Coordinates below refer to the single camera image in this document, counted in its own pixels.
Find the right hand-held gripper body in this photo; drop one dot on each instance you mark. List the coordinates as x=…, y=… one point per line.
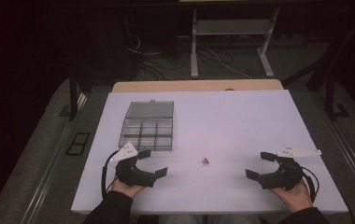
x=286, y=177

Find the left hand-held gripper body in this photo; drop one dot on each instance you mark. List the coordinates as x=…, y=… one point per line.
x=132, y=174

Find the clear plastic compartment box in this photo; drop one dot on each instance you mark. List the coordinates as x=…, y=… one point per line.
x=147, y=129

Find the small red and white piece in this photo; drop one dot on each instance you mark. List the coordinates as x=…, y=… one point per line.
x=204, y=161

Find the person's left hand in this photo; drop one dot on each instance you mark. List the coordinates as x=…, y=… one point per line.
x=129, y=189

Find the person's right hand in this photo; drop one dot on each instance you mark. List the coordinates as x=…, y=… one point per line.
x=295, y=197

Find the black stand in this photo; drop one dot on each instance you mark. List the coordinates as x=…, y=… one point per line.
x=330, y=99
x=73, y=99

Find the wooden table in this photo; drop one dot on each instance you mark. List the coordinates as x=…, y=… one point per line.
x=197, y=85

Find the white metal stand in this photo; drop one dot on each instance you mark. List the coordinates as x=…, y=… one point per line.
x=194, y=46

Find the metal floor rail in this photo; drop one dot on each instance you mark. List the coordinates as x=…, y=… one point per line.
x=46, y=180
x=353, y=161

